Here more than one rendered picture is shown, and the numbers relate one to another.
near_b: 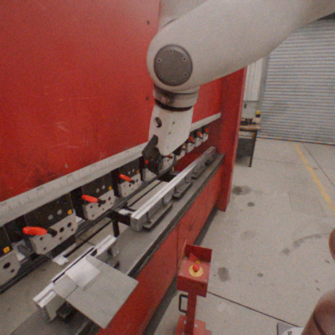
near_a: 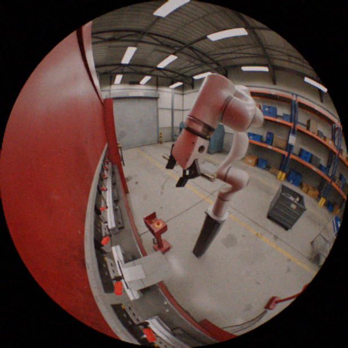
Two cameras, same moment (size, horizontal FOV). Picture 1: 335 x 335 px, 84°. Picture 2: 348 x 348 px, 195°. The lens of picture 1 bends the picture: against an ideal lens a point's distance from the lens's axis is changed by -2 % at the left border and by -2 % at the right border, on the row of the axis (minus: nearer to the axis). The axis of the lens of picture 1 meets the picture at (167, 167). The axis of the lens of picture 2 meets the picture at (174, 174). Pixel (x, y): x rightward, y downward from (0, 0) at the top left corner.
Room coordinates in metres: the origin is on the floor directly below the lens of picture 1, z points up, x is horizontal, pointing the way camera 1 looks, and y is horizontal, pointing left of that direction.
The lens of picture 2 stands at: (0.30, 0.26, 1.67)
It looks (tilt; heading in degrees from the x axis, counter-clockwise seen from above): 29 degrees down; 300
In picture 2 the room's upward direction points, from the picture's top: straight up
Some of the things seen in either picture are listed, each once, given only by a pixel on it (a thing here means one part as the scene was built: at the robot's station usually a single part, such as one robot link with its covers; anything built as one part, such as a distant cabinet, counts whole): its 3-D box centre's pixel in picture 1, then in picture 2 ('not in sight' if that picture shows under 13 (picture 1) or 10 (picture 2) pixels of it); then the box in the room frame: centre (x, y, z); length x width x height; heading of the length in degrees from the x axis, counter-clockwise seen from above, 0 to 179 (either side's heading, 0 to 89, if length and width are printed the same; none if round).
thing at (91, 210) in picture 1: (93, 193); (95, 234); (0.70, 0.31, 1.26); 0.15 x 0.09 x 0.17; 152
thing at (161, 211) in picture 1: (158, 215); (118, 216); (1.05, 0.06, 0.89); 0.30 x 0.05 x 0.03; 152
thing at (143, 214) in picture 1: (188, 173); (109, 183); (1.66, -0.20, 0.92); 1.67 x 0.06 x 0.10; 152
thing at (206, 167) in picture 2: not in sight; (205, 166); (0.93, -3.08, 0.20); 1.01 x 0.63 x 0.12; 159
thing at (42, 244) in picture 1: (47, 220); (101, 274); (0.52, 0.41, 1.26); 0.15 x 0.09 x 0.17; 152
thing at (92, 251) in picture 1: (76, 265); (122, 274); (0.57, 0.38, 0.99); 0.20 x 0.03 x 0.03; 152
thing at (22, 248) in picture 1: (46, 250); not in sight; (0.63, 0.54, 1.01); 0.26 x 0.12 x 0.05; 62
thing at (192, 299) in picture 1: (191, 306); (159, 238); (0.76, -0.16, 0.39); 0.05 x 0.05 x 0.54; 73
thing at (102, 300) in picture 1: (95, 286); (147, 270); (0.47, 0.27, 1.00); 0.26 x 0.18 x 0.01; 62
